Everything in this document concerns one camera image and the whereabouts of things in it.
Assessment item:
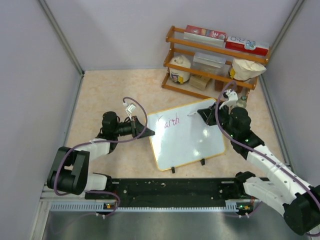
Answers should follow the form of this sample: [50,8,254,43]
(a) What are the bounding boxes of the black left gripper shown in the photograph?
[113,115,155,140]

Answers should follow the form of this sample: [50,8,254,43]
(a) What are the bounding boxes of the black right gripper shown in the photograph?
[198,101,237,138]

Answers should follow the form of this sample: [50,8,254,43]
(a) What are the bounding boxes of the yellow framed whiteboard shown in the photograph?
[147,98,226,171]

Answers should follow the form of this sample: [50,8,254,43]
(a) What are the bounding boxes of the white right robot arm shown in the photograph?
[197,103,320,236]

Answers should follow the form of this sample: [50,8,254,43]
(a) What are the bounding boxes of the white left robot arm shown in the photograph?
[46,111,155,199]

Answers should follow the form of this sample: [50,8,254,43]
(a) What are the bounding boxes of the brown block right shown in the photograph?
[214,79,241,93]

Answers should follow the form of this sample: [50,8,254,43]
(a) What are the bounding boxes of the clear glass bottle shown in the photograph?
[236,95,247,109]

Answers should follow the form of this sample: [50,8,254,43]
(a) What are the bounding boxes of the orange wooden shelf rack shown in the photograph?
[161,25,271,99]

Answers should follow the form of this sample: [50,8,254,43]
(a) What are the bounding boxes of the clear plastic box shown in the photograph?
[192,52,227,74]

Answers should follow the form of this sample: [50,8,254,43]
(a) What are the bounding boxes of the red white wrap box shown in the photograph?
[225,36,270,57]

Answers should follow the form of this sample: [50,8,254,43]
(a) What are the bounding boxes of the red foil wrap box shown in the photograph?
[183,25,227,47]

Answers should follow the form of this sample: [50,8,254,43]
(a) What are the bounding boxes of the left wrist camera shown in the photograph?
[123,102,136,120]

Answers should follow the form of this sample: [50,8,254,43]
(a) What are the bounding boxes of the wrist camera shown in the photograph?
[219,89,238,110]
[123,102,136,120]

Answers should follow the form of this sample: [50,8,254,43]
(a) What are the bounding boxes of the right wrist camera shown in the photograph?
[219,89,238,110]

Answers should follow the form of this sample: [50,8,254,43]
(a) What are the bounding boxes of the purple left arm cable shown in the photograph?
[53,97,149,216]

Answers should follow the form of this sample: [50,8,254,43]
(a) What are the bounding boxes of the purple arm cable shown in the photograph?
[215,80,320,221]
[53,97,149,216]

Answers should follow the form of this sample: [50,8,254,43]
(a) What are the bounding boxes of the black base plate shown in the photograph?
[84,177,253,208]

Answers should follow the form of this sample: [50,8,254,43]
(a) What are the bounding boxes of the grey cable duct rail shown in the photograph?
[50,201,253,213]

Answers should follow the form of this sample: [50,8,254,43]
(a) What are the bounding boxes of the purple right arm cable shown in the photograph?
[215,80,320,221]

